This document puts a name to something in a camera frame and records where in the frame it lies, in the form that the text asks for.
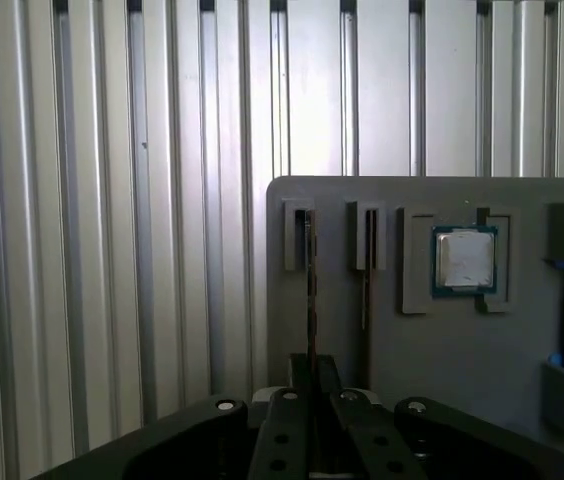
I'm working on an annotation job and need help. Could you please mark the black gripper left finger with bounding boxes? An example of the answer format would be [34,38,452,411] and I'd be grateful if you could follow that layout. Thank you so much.
[36,353,316,480]

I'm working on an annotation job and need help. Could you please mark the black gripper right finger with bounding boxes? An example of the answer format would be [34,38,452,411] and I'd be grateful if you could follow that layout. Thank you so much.
[317,355,564,480]

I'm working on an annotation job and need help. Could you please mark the dark green RAM stick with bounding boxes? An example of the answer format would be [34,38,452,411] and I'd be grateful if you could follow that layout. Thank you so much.
[304,208,322,476]

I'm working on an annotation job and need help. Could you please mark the grey parts rack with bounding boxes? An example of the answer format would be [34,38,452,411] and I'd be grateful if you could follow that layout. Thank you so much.
[265,174,564,480]

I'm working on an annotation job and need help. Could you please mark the silver CPU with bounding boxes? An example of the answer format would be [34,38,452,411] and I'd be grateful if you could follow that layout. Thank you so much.
[429,224,501,299]

